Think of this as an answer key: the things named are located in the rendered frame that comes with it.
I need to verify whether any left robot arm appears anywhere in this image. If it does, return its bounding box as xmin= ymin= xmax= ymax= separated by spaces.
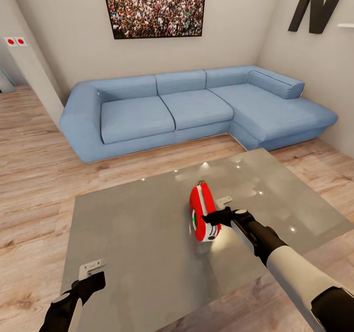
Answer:
xmin=39 ymin=259 xmax=107 ymax=332

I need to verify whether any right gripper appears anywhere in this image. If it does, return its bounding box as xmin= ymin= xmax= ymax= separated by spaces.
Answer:
xmin=202 ymin=207 xmax=231 ymax=226

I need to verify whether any radio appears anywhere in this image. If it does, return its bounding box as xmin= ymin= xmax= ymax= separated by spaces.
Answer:
xmin=190 ymin=181 xmax=222 ymax=242

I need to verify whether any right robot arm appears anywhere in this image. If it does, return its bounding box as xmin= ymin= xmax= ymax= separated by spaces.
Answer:
xmin=202 ymin=196 xmax=354 ymax=332

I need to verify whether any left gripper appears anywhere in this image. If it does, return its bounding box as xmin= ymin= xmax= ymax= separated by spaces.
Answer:
xmin=72 ymin=271 xmax=106 ymax=300

